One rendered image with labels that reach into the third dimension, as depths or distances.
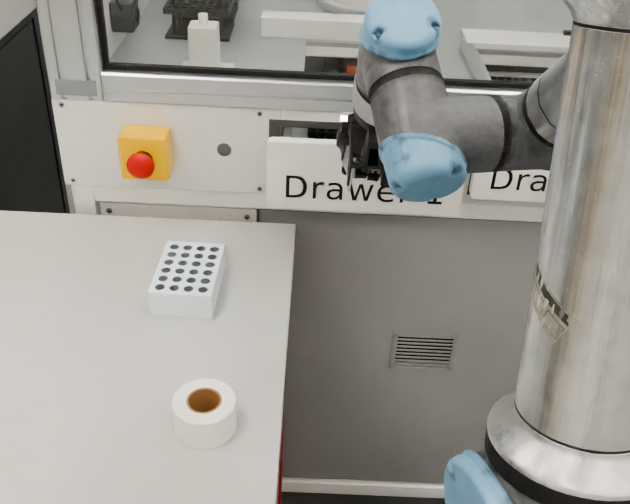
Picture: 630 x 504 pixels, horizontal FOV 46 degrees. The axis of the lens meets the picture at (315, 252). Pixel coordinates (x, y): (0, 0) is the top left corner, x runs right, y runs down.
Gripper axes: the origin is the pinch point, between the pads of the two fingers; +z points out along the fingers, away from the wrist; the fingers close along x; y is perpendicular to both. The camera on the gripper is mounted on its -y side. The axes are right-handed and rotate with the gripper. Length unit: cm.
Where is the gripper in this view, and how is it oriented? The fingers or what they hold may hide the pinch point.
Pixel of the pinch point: (369, 167)
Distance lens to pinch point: 104.9
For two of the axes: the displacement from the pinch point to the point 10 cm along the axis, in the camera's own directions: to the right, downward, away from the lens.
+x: 10.0, 0.5, 0.1
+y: -0.4, 9.3, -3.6
